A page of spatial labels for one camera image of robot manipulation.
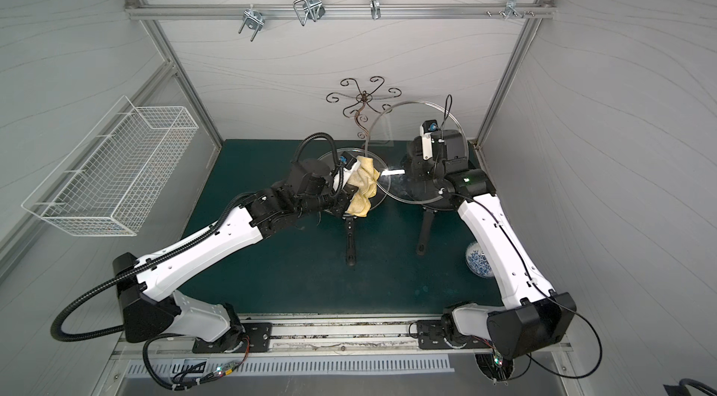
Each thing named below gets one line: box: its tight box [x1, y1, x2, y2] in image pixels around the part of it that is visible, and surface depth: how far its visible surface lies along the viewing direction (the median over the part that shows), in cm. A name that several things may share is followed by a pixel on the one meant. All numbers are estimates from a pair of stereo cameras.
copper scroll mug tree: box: [325, 75, 403, 140], surface depth 94 cm
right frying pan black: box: [379, 178, 458, 256], surface depth 79 cm
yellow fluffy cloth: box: [346, 155, 381, 218], surface depth 69 cm
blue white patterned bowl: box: [464, 241, 494, 279], surface depth 88 cm
